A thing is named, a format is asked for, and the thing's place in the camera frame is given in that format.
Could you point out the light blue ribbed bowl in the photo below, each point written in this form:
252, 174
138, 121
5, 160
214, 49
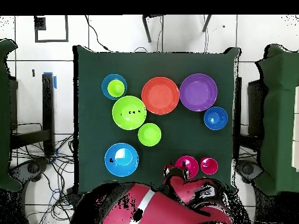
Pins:
105, 86

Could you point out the small dark blue bowl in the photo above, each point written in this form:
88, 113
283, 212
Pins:
215, 118

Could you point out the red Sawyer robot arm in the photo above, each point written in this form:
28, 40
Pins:
163, 207

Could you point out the green cloth side table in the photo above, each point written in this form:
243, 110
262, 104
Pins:
280, 116
4, 116

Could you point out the large green bowl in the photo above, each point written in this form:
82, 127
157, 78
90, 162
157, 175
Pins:
129, 116

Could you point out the orange bowl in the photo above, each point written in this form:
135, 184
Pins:
160, 95

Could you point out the green cup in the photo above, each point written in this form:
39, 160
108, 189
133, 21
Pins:
116, 88

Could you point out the black box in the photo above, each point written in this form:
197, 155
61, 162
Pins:
73, 194

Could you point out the small green bowl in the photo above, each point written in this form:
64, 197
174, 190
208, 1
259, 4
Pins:
149, 134

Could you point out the pink bowl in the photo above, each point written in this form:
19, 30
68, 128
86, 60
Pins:
192, 164

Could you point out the dark green tablecloth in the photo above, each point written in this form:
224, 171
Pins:
116, 63

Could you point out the black pedestal leg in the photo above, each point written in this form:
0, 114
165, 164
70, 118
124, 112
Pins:
247, 168
33, 168

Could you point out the pink cup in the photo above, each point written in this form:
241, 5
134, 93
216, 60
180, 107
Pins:
209, 166

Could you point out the black tape square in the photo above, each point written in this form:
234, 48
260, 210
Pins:
51, 40

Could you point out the black metal frame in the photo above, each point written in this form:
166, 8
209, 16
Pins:
48, 116

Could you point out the white boxes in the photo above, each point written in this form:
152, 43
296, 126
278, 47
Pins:
296, 128

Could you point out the large blue bowl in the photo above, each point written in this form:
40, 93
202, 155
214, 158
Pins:
121, 163

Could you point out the purple bowl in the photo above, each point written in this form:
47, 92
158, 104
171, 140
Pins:
198, 92

